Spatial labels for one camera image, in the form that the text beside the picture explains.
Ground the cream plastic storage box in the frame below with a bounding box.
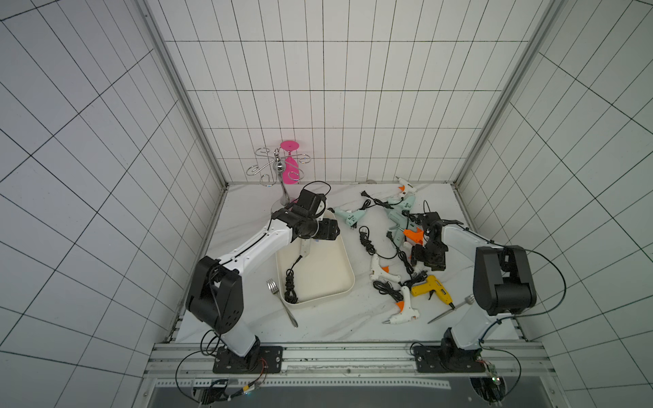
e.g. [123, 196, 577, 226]
[275, 236, 355, 309]

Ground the white glue gun orange trigger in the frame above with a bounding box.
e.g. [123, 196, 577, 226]
[384, 287, 420, 325]

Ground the white glue gun corner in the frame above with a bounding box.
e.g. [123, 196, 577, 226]
[396, 176, 418, 199]

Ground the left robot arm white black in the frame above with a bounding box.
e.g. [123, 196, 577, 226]
[185, 188, 340, 362]

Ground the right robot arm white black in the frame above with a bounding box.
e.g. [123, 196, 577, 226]
[411, 220, 537, 366]

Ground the small mint glue gun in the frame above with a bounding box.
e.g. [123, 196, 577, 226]
[328, 207, 367, 229]

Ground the yellow glue gun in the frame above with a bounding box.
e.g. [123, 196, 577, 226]
[411, 275, 456, 309]

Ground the mint green glue gun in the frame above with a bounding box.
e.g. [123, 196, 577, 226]
[381, 194, 418, 245]

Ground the silver fork right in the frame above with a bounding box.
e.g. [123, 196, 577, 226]
[429, 294, 475, 324]

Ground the silver fork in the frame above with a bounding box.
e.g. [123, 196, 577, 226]
[429, 294, 475, 324]
[266, 279, 299, 328]

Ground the pink wine glass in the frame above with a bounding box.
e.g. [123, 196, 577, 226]
[280, 140, 302, 185]

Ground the silver fork left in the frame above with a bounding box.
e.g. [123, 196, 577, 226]
[266, 279, 299, 328]

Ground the chrome cup holder stand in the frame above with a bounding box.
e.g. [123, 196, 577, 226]
[245, 146, 312, 207]

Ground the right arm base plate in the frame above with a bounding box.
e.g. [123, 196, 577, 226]
[411, 345, 486, 374]

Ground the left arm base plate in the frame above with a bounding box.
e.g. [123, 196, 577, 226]
[213, 345, 284, 374]

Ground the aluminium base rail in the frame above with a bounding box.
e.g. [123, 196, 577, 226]
[145, 341, 557, 391]

